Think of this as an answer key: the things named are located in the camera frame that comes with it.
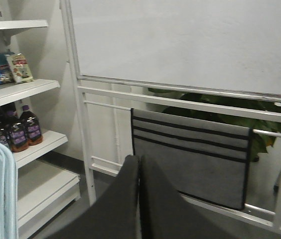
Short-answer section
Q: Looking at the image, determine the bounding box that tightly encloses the white store shelving unit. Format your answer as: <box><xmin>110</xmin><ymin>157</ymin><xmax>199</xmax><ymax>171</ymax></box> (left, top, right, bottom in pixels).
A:
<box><xmin>0</xmin><ymin>0</ymin><xmax>80</xmax><ymax>239</ymax></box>

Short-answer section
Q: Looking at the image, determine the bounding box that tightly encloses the white mobile whiteboard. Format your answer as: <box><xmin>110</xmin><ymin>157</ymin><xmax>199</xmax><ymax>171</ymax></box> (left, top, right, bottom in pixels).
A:
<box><xmin>60</xmin><ymin>0</ymin><xmax>281</xmax><ymax>234</ymax></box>

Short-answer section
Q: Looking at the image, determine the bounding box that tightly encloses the green potted plant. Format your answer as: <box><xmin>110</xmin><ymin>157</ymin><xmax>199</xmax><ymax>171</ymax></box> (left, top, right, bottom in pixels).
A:
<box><xmin>147</xmin><ymin>87</ymin><xmax>281</xmax><ymax>162</ymax></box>

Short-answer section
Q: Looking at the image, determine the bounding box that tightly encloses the green white snack bag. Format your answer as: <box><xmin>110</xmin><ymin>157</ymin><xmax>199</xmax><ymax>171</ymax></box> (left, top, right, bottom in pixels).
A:
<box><xmin>5</xmin><ymin>53</ymin><xmax>34</xmax><ymax>84</ymax></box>

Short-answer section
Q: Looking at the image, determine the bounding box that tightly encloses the purple label juice bottle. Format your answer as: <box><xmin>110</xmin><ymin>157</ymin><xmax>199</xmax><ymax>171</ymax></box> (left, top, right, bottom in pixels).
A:
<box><xmin>20</xmin><ymin>105</ymin><xmax>43</xmax><ymax>146</ymax></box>
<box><xmin>6</xmin><ymin>111</ymin><xmax>29</xmax><ymax>152</ymax></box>

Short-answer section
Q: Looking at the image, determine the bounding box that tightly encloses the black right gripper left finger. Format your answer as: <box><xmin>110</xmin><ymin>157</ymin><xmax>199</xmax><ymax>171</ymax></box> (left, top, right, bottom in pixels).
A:
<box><xmin>49</xmin><ymin>155</ymin><xmax>140</xmax><ymax>239</ymax></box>

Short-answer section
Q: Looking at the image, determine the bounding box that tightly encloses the grey fabric hanging organizer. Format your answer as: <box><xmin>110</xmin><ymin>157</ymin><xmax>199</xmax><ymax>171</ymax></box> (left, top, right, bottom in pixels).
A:
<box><xmin>131</xmin><ymin>109</ymin><xmax>253</xmax><ymax>211</ymax></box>

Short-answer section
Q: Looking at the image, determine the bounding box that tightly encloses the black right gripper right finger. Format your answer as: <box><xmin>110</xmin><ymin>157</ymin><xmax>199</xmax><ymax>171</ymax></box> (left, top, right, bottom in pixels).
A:
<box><xmin>139</xmin><ymin>156</ymin><xmax>234</xmax><ymax>239</ymax></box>

